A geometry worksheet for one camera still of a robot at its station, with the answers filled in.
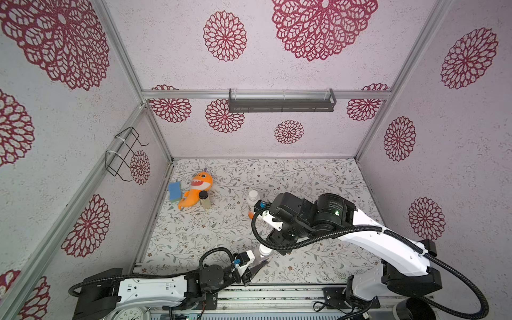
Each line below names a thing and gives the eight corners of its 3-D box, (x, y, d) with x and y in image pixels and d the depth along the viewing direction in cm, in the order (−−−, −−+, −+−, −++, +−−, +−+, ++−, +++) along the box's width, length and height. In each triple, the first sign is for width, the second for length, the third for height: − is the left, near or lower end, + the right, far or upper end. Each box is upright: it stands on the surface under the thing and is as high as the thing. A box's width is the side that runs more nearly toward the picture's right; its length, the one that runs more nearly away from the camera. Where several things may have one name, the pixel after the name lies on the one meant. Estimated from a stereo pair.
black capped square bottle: (202, 209, 101) (197, 199, 93) (203, 201, 104) (199, 190, 96) (210, 209, 101) (206, 199, 93) (211, 201, 104) (208, 190, 96)
